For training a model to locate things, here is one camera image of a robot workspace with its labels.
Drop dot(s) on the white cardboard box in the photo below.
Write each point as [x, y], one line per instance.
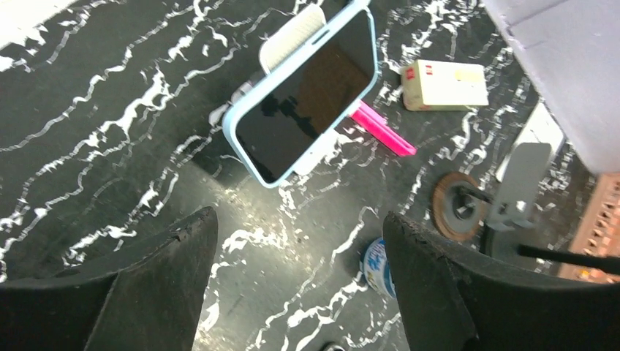
[442, 85]

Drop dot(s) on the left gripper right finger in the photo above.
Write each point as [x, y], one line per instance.
[453, 298]

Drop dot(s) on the orange file organizer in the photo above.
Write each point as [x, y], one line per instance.
[598, 232]

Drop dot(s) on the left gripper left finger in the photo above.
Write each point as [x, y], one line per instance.
[147, 296]

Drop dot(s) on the pink marker pen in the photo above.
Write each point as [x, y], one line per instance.
[376, 125]

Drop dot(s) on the white phone stand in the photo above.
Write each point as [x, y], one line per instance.
[273, 52]

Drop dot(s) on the light blue smartphone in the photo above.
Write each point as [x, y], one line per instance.
[285, 114]

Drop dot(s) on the black phone stand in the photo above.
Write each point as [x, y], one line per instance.
[524, 248]

